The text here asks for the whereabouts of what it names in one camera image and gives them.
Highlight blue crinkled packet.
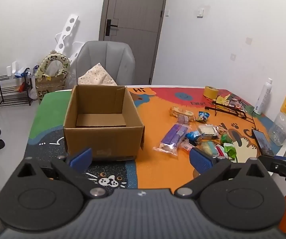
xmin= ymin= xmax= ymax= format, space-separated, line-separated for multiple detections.
xmin=185 ymin=131 xmax=202 ymax=145

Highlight grey door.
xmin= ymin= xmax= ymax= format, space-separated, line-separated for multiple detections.
xmin=99 ymin=0 xmax=170 ymax=85

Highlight green snack packet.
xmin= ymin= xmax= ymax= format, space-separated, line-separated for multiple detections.
xmin=224 ymin=143 xmax=237 ymax=160

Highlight blue white bag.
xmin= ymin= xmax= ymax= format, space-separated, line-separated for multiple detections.
xmin=14 ymin=67 xmax=31 ymax=78

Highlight panda print ring cushion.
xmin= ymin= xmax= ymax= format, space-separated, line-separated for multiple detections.
xmin=35 ymin=51 xmax=70 ymax=78

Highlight black door handle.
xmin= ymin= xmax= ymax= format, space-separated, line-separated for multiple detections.
xmin=105 ymin=19 xmax=119 ymax=36

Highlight dark red snack packet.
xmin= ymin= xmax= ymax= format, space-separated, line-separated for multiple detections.
xmin=229 ymin=99 xmax=245 ymax=110

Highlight white cracker packet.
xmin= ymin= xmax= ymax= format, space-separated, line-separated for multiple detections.
xmin=197 ymin=124 xmax=218 ymax=139

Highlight black smartphone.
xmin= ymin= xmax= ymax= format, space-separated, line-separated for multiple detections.
xmin=252 ymin=129 xmax=275 ymax=157

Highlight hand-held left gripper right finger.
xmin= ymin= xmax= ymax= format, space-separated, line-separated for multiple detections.
xmin=175 ymin=147 xmax=270 ymax=198

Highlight white spray bottle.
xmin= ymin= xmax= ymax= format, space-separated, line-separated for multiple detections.
xmin=254 ymin=78 xmax=273 ymax=115

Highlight pink snack packet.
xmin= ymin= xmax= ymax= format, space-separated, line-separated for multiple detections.
xmin=180 ymin=139 xmax=196 ymax=151

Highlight long purple snack packet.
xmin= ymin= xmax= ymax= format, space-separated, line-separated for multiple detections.
xmin=153 ymin=124 xmax=190 ymax=156

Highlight dotted cream pillow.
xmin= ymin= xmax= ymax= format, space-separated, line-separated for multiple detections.
xmin=78 ymin=63 xmax=118 ymax=86

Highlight white perforated board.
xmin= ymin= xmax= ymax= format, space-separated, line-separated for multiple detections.
xmin=54 ymin=14 xmax=80 ymax=61

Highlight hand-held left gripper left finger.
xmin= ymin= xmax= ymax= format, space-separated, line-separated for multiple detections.
xmin=13 ymin=147 xmax=108 ymax=198

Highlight white bracket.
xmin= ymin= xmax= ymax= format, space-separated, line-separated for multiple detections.
xmin=7 ymin=61 xmax=19 ymax=76

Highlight yellow tape roll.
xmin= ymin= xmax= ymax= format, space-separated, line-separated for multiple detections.
xmin=204 ymin=86 xmax=218 ymax=100

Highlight black wire rack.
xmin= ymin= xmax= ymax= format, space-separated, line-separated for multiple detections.
xmin=205 ymin=97 xmax=256 ymax=120

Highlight clear biscuit packet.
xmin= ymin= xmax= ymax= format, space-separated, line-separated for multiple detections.
xmin=170 ymin=106 xmax=196 ymax=119

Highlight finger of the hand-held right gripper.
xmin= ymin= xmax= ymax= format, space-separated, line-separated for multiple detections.
xmin=258 ymin=155 xmax=286 ymax=177

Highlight yellow snack packet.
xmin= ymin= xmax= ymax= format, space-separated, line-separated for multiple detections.
xmin=216 ymin=94 xmax=233 ymax=105

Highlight teal snack packet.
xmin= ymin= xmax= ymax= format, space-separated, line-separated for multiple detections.
xmin=200 ymin=141 xmax=226 ymax=157

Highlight black shoe rack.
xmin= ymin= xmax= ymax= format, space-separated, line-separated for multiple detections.
xmin=0 ymin=68 xmax=34 ymax=109

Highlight grey chair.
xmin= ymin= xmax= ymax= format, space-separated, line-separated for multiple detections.
xmin=76 ymin=40 xmax=136 ymax=86

